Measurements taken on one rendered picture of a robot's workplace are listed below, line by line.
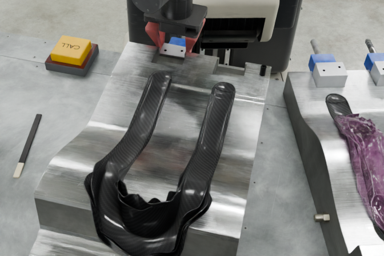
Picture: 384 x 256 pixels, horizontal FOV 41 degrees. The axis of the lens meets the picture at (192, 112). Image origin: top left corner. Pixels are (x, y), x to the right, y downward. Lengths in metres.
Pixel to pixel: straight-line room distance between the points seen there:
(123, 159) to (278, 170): 0.28
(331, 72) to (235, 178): 0.32
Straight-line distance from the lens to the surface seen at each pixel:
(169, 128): 0.79
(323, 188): 0.79
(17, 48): 1.11
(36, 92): 1.00
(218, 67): 0.91
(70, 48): 1.02
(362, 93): 0.95
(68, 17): 2.57
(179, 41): 1.02
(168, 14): 0.90
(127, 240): 0.69
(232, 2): 1.23
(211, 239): 0.63
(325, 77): 0.92
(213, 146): 0.78
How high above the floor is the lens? 1.47
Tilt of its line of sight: 46 degrees down
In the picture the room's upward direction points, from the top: 3 degrees clockwise
